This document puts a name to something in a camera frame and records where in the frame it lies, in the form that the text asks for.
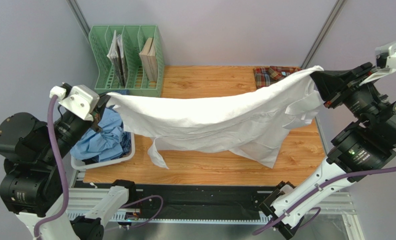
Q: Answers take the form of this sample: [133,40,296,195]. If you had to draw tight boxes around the white long sleeve shirt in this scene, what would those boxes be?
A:
[108,65,323,168]

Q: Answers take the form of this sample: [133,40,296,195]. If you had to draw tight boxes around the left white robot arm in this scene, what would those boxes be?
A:
[0,83,137,240]

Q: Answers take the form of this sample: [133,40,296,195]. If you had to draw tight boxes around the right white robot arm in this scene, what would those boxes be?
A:
[259,62,396,240]

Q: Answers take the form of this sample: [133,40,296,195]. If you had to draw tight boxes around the light blue crumpled shirt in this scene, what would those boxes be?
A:
[70,108,124,162]

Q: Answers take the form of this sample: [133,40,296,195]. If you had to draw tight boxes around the magazines in organizer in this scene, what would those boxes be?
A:
[107,30,128,88]

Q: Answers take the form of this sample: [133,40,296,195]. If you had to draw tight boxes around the green plastic file organizer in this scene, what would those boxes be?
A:
[88,25,165,97]

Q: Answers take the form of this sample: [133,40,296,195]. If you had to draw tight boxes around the dark blue checked shirt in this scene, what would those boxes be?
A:
[113,89,131,157]

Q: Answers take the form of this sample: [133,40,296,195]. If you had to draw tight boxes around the beige books in organizer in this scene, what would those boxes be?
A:
[139,37,158,86]

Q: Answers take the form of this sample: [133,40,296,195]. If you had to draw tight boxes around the folded red plaid shirt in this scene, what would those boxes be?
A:
[253,66,302,90]

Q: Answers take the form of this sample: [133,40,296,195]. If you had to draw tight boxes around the white laundry basket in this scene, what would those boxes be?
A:
[70,133,135,171]

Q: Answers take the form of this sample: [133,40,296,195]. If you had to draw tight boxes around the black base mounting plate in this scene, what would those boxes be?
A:
[74,181,285,222]

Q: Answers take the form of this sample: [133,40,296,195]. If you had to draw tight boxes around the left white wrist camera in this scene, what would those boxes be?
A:
[49,83,100,121]

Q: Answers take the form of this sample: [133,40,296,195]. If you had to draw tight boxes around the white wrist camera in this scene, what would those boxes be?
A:
[360,41,396,86]
[49,83,100,121]

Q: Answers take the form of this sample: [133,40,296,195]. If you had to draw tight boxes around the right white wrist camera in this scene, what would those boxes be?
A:
[360,41,396,86]

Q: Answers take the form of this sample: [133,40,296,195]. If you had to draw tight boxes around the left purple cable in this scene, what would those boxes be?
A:
[33,94,164,239]

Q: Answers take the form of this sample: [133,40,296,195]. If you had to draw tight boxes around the purple cable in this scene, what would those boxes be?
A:
[33,94,164,239]
[252,59,396,237]

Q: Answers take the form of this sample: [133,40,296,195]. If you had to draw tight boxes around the aluminium frame rail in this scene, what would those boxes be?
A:
[44,169,365,240]

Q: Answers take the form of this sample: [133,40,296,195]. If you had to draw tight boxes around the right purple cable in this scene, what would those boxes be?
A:
[252,59,396,237]

